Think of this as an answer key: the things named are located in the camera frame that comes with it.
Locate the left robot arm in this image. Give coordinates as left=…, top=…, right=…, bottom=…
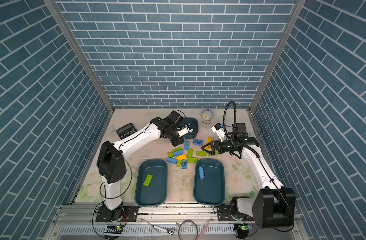
left=97, top=110, right=194, bottom=221

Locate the left teal container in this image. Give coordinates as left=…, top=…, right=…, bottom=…
left=135, top=159, right=168, bottom=207

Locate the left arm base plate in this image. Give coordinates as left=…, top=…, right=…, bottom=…
left=95, top=205, right=139, bottom=223

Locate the blue lego cube front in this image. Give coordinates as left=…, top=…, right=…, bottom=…
left=182, top=161, right=187, bottom=170

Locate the green lego plate upright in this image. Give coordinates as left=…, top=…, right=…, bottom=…
left=187, top=149, right=193, bottom=158

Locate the green lego brick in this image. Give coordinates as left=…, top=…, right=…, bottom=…
left=172, top=147, right=183, bottom=153

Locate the small white clock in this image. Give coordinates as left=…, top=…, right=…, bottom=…
left=201, top=109, right=213, bottom=125

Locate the blue lego brick long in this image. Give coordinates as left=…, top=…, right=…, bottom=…
left=198, top=167, right=205, bottom=180

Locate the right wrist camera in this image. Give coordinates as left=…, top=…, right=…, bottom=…
left=211, top=123, right=226, bottom=142

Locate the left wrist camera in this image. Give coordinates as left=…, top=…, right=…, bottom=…
left=178, top=126, right=194, bottom=137

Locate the blue lego plate narrow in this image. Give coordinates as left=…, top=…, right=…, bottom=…
left=184, top=141, right=190, bottom=151

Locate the right teal container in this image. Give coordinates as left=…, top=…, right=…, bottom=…
left=193, top=159, right=225, bottom=206

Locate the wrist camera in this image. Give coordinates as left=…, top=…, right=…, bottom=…
left=178, top=126, right=194, bottom=137
left=211, top=123, right=226, bottom=142

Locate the blue lego plate upside-down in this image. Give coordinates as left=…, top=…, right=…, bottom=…
left=192, top=139, right=203, bottom=146

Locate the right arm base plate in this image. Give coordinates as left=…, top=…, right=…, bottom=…
left=213, top=204, right=240, bottom=222

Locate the black calculator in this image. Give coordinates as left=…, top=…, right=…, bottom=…
left=116, top=123, right=137, bottom=140

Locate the yellow small lego brick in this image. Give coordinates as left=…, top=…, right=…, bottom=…
left=176, top=154, right=187, bottom=161

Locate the back teal container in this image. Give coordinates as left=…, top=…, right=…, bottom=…
left=177, top=117, right=199, bottom=140

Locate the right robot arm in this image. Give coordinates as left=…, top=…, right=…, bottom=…
left=202, top=122, right=296, bottom=232

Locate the teal container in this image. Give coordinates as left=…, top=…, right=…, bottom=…
left=135, top=159, right=168, bottom=207
left=177, top=117, right=199, bottom=140
left=193, top=159, right=225, bottom=206

